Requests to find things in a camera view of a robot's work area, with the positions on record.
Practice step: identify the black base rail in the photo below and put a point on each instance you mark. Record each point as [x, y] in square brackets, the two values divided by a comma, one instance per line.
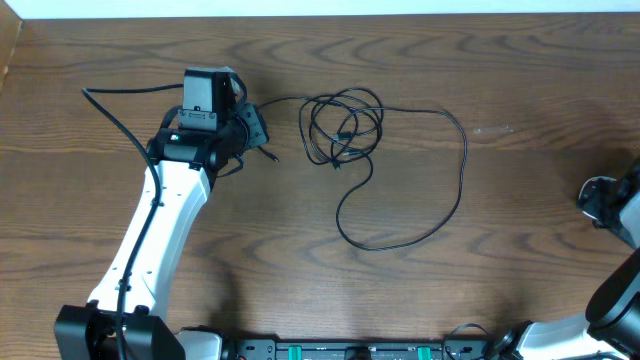
[360, 350]

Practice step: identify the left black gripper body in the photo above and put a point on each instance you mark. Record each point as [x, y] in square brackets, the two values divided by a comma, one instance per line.
[248, 128]

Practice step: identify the cardboard panel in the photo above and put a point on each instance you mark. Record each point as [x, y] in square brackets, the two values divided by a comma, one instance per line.
[10, 28]

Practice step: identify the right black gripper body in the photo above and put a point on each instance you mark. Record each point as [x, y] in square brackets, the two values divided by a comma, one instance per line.
[601, 207]

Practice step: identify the clear tape strip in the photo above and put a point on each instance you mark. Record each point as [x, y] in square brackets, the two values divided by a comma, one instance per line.
[493, 131]

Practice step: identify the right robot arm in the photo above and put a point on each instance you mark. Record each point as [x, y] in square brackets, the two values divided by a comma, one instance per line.
[609, 327]

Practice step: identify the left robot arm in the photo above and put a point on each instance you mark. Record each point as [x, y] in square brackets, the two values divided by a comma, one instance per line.
[125, 315]

